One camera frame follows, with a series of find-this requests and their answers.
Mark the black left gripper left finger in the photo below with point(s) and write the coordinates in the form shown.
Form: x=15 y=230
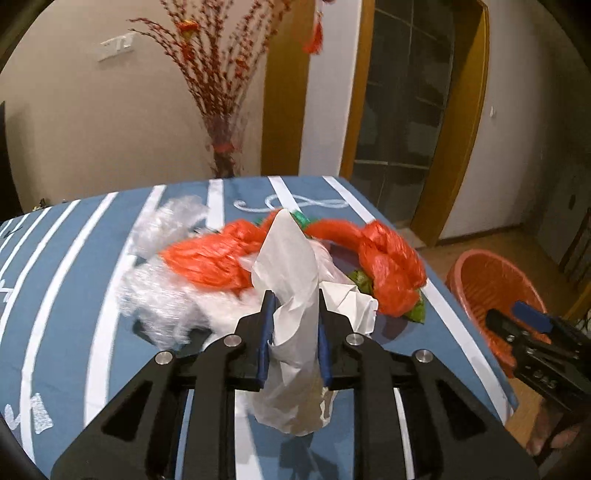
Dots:
x=176 y=416

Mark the dark green plastic bag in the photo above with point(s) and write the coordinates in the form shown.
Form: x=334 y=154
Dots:
x=299 y=218

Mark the red hanging ornament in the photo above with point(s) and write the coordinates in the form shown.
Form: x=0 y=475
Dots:
x=316 y=40

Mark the light green plastic bag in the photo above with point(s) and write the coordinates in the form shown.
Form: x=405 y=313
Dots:
x=395 y=299

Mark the blue white striped tablecloth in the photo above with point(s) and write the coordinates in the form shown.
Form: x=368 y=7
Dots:
x=80 y=315

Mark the white plastic bag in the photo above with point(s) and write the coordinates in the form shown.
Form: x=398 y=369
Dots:
x=300 y=272

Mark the clear bubble wrap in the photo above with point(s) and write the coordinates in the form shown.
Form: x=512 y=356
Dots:
x=161 y=302

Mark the black television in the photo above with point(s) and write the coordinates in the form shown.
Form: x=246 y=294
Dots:
x=10 y=205

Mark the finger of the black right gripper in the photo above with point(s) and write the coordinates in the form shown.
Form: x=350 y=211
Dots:
x=507 y=334
x=531 y=316

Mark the orange plastic waste basket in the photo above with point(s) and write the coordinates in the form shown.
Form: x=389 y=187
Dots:
x=482 y=280

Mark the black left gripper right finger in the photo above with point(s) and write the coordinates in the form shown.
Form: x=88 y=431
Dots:
x=413 y=418

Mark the glass door with wooden frame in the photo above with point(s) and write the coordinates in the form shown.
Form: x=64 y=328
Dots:
x=418 y=96

